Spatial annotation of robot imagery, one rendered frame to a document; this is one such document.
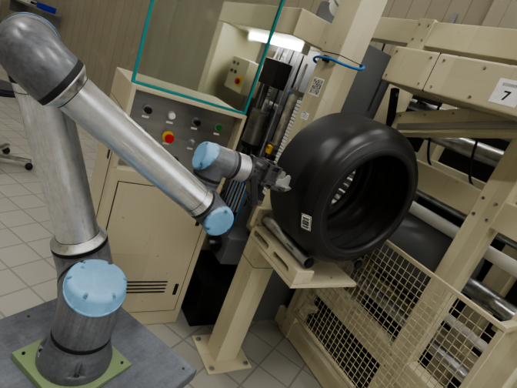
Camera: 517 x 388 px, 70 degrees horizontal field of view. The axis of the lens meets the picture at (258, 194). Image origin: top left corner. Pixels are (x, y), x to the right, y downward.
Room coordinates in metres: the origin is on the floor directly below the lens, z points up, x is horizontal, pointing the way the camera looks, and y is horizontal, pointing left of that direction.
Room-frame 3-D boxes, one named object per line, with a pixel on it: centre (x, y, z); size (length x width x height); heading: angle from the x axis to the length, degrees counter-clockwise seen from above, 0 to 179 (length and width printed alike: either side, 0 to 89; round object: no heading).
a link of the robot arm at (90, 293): (0.80, 0.31, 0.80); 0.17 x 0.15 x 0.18; 35
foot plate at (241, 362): (1.71, -0.12, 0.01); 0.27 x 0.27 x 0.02; 36
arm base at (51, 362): (0.79, 0.31, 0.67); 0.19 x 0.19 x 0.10
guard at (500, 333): (1.52, -0.69, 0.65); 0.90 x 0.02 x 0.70; 36
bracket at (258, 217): (1.66, -0.18, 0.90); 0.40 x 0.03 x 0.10; 126
